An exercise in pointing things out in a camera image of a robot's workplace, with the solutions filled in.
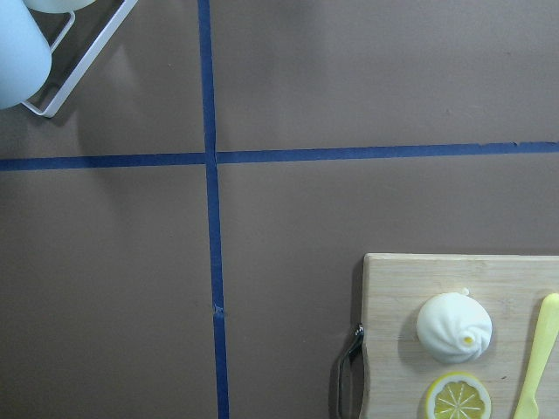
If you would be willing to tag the bamboo cutting board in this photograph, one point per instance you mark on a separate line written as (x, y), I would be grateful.
(398, 370)

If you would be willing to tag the lemon slice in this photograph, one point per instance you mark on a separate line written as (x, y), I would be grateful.
(457, 395)

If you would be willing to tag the yellow plastic knife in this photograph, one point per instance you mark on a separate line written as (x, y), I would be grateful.
(545, 335)

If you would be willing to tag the pale blue cup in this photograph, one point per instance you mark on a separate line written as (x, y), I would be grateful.
(26, 58)

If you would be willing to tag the cream cup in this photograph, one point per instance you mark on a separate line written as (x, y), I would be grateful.
(57, 6)

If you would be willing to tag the black cutting board handle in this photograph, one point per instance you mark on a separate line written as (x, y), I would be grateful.
(346, 377)

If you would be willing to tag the white wire cup rack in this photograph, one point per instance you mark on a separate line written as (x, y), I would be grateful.
(58, 99)

